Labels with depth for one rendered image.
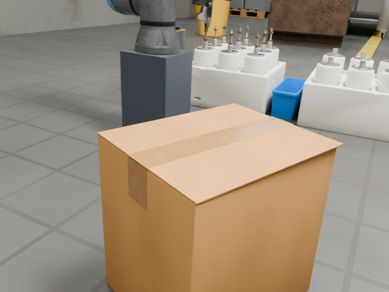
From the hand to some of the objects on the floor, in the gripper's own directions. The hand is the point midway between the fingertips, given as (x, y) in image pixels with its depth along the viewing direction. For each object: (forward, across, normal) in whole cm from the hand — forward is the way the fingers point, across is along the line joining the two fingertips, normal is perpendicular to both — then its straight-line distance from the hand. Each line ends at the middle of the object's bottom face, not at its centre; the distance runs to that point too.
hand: (208, 25), depth 161 cm
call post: (+35, -13, -13) cm, 39 cm away
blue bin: (+35, +12, +38) cm, 53 cm away
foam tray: (+35, -3, +16) cm, 38 cm away
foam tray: (+35, +27, +60) cm, 75 cm away
